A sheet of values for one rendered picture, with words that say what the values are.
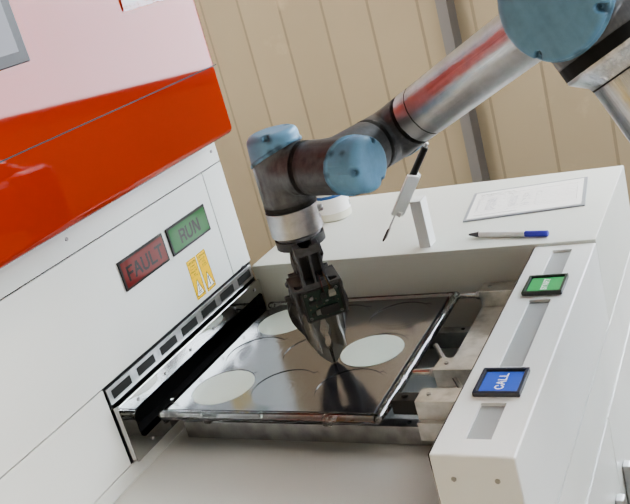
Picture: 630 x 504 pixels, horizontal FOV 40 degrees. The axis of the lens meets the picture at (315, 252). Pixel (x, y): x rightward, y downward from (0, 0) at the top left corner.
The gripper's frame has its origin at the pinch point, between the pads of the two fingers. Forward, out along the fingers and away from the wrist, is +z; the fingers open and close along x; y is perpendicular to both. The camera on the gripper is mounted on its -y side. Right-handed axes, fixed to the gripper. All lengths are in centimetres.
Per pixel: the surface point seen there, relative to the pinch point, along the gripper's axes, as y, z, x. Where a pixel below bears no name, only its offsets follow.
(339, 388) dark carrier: 8.9, 1.6, -1.1
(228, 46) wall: -243, -28, 15
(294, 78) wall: -220, -11, 35
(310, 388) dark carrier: 6.1, 1.6, -4.9
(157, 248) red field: -16.0, -19.1, -20.7
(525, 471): 44.3, -1.3, 12.2
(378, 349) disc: 1.3, 1.4, 6.9
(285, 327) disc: -17.9, 1.5, -4.8
